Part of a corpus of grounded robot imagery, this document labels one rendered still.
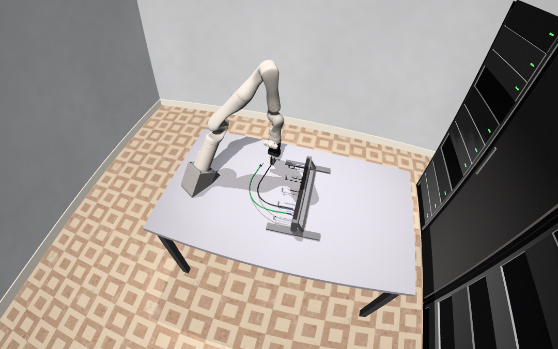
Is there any dark grey rack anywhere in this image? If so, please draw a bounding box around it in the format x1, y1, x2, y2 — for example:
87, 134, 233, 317
266, 156, 331, 241

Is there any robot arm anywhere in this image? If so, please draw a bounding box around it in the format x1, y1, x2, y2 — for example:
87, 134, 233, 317
194, 60, 284, 171

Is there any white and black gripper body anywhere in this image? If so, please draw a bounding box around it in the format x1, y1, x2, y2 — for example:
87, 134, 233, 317
263, 135, 282, 157

